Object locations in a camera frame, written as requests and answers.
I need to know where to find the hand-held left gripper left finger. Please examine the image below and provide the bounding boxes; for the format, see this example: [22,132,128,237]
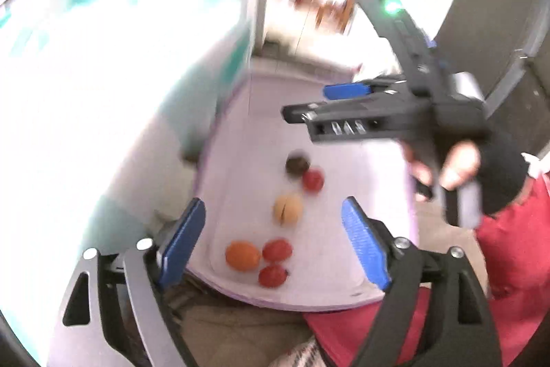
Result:
[47,197,207,367]

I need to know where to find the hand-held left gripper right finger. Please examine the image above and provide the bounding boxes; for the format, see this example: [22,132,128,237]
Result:
[331,196,503,367]

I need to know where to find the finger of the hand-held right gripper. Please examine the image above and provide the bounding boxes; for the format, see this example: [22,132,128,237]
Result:
[281,98,387,123]
[323,77,405,100]

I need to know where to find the small dark round fruit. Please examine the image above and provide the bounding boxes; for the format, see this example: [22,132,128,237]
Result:
[285,154,311,177]

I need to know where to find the large orange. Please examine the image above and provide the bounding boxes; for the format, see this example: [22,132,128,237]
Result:
[225,241,262,271]

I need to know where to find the lilac tray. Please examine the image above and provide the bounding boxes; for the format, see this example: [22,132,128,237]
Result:
[185,62,421,314]

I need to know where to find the small red cherry tomato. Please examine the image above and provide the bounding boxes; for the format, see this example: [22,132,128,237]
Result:
[302,169,325,193]

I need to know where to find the small pale striped pepino melon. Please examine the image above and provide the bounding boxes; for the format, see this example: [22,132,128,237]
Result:
[273,194,304,227]

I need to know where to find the person's right hand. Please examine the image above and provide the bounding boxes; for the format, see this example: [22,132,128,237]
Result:
[401,130,530,217]

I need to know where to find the brown trousers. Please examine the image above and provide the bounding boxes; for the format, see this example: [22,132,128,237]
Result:
[165,276,321,367]

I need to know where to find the plaid cloth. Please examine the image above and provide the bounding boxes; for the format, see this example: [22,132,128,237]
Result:
[268,338,333,367]

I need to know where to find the red clothing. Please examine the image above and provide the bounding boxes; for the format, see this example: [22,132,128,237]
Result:
[303,161,550,367]

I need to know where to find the green white checkered tablecloth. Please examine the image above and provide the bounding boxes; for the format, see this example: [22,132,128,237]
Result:
[0,0,255,367]

